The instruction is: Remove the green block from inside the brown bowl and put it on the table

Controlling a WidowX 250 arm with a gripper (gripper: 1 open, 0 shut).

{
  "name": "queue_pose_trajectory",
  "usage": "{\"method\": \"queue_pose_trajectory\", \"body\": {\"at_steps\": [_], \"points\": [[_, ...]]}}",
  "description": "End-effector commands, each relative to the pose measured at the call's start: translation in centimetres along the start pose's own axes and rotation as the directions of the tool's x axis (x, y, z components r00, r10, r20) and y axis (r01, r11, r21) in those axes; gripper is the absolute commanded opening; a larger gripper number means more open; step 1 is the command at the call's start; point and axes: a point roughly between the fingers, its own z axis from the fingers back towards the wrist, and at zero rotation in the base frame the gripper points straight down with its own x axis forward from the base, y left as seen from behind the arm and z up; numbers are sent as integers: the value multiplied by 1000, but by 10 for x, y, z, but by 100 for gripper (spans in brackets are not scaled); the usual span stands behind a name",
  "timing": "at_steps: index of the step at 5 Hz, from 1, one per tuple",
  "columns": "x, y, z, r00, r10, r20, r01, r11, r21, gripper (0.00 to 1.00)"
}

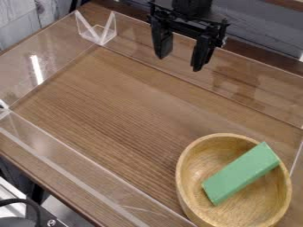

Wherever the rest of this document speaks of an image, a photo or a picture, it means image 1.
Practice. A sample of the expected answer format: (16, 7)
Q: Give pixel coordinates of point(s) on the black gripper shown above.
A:
(191, 18)

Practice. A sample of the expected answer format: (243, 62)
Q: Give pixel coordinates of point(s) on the green rectangular block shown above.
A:
(236, 175)

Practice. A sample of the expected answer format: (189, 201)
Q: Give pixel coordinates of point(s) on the brown wooden bowl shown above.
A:
(256, 206)

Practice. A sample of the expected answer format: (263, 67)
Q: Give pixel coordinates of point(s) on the clear acrylic corner bracket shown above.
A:
(97, 34)

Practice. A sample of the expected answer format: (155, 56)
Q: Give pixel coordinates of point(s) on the clear acrylic enclosure wall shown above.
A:
(97, 117)

